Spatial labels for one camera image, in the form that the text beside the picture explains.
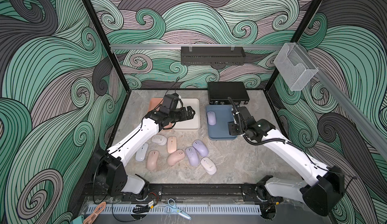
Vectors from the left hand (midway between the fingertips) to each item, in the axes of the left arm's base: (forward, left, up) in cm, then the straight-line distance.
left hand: (188, 112), depth 80 cm
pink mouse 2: (-18, +8, -20) cm, 28 cm away
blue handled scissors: (-41, +7, -22) cm, 47 cm away
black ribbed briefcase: (+34, -24, -20) cm, 46 cm away
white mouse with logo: (-22, -11, -19) cm, 31 cm away
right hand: (-6, -24, -5) cm, 25 cm away
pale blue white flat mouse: (-15, +28, -21) cm, 38 cm away
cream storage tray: (+4, -2, -20) cm, 21 cm away
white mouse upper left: (-7, +18, -19) cm, 27 cm away
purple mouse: (-18, -3, -20) cm, 27 cm away
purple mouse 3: (+8, -15, -18) cm, 25 cm away
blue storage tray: (-1, -20, -18) cm, 27 cm away
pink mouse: (-17, +20, -20) cm, 33 cm away
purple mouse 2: (-11, -6, -18) cm, 22 cm away
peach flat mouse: (-9, +10, -21) cm, 25 cm away
